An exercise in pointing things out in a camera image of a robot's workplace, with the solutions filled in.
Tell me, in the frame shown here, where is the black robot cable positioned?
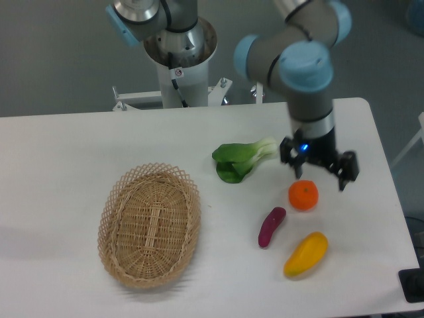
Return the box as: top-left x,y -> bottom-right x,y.
167,52 -> 189,109

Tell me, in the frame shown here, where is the white furniture at right edge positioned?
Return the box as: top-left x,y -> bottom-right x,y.
390,113 -> 424,170

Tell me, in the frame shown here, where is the green bok choy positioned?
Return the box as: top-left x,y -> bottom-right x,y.
211,137 -> 278,184

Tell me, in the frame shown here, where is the purple sweet potato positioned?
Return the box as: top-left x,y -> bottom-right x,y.
258,207 -> 287,248

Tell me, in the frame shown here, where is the woven wicker basket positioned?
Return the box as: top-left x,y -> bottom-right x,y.
97,163 -> 201,289

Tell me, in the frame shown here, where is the yellow mango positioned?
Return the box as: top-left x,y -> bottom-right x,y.
283,232 -> 329,278

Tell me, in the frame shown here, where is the black box at table edge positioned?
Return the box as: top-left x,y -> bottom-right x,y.
398,268 -> 423,303

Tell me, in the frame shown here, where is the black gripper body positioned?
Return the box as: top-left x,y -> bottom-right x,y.
280,125 -> 359,182

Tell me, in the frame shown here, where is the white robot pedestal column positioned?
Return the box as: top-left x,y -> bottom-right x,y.
144,17 -> 217,109

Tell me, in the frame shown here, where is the orange tangerine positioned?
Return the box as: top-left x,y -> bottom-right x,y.
288,180 -> 319,211

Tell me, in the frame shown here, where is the white metal base frame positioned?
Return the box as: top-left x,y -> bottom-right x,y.
111,77 -> 268,111

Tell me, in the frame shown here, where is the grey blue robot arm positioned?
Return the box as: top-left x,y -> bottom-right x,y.
105,1 -> 359,189

